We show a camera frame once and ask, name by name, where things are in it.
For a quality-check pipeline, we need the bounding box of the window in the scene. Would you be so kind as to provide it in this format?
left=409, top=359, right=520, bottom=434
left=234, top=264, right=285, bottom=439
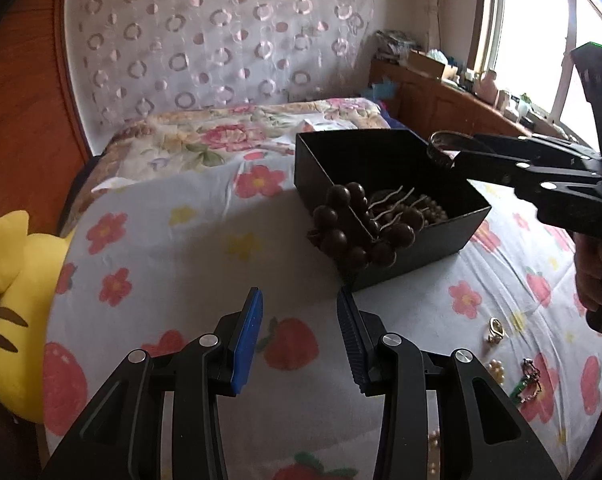
left=473, top=0, right=602, bottom=143

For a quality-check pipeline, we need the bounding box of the blue bag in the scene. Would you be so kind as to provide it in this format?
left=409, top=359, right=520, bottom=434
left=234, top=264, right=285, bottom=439
left=370, top=79, right=401, bottom=103

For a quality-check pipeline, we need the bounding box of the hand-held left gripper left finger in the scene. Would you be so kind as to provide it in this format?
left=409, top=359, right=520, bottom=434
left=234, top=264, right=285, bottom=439
left=38, top=286, right=264, bottom=480

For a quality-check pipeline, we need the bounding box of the stack of papers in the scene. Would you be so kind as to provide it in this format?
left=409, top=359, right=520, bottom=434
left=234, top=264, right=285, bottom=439
left=375, top=29, right=418, bottom=60

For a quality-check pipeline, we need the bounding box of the cardboard box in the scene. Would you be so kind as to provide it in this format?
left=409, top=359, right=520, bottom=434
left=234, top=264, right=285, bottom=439
left=407, top=49, right=460, bottom=82

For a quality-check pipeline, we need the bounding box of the wooden cabinet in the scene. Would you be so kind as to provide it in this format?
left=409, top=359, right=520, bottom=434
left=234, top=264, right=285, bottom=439
left=368, top=56, right=582, bottom=143

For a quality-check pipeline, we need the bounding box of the dark metal bangle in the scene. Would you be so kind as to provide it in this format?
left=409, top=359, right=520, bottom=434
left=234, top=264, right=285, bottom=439
left=427, top=130, right=462, bottom=172

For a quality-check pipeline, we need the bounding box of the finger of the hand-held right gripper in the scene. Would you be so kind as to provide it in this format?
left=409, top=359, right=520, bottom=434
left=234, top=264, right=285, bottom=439
left=471, top=132, right=602, bottom=160
left=452, top=148, right=602, bottom=187

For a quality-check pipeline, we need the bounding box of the beige window curtain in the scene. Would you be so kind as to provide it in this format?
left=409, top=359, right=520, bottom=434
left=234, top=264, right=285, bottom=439
left=410, top=0, right=446, bottom=57

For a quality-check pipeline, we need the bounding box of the green and silver charm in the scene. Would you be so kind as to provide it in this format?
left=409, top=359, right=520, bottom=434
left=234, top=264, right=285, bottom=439
left=511, top=356, right=544, bottom=403

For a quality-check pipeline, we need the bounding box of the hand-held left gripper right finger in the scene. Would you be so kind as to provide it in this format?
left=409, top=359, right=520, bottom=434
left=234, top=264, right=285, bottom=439
left=336, top=288, right=565, bottom=480

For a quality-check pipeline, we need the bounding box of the person's right hand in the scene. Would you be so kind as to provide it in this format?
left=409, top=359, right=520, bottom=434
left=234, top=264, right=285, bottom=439
left=573, top=232, right=602, bottom=317

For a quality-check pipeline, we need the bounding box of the floral quilt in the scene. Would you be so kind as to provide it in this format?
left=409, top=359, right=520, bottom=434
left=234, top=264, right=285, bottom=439
left=98, top=96, right=398, bottom=183

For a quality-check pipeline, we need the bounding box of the pink kettle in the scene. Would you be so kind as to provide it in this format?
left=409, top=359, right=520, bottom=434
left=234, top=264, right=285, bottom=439
left=475, top=68, right=500, bottom=101

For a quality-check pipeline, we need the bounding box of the dark wooden bead bracelet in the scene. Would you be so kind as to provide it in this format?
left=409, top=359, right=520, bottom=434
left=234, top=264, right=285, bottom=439
left=307, top=181, right=428, bottom=272

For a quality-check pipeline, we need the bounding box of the strawberry print bedsheet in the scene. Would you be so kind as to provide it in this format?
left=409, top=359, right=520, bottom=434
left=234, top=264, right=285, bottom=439
left=42, top=150, right=602, bottom=480

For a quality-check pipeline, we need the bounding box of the circle patterned sheer curtain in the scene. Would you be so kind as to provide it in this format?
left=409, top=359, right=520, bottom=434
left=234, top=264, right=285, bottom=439
left=62, top=0, right=378, bottom=158

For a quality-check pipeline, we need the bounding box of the black box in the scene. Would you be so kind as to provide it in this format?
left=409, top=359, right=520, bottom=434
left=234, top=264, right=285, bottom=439
left=293, top=129, right=492, bottom=292

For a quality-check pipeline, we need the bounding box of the yellow plush toy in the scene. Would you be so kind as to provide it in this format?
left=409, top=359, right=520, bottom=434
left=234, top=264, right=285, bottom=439
left=0, top=210, right=76, bottom=423

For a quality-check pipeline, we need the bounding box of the silver hairpin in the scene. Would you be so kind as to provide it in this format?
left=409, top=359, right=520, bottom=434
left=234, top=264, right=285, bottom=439
left=363, top=186, right=429, bottom=228

